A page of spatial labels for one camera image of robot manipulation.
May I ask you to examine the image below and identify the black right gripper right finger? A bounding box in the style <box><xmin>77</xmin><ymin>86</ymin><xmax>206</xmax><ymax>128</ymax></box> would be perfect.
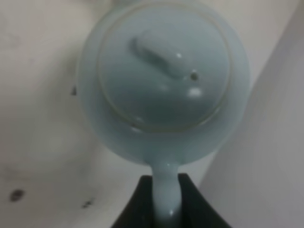
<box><xmin>178</xmin><ymin>173</ymin><xmax>231</xmax><ymax>228</ymax></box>

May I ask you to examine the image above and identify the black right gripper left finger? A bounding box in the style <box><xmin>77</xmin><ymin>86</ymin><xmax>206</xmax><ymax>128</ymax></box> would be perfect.
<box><xmin>113</xmin><ymin>175</ymin><xmax>154</xmax><ymax>228</ymax></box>

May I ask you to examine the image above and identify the light blue porcelain teapot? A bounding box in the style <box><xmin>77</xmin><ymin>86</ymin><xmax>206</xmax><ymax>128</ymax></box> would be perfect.
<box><xmin>76</xmin><ymin>0</ymin><xmax>250</xmax><ymax>228</ymax></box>

